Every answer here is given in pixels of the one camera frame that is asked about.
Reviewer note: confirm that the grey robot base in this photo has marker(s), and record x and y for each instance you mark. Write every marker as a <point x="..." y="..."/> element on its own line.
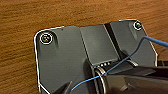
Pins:
<point x="66" y="50"/>

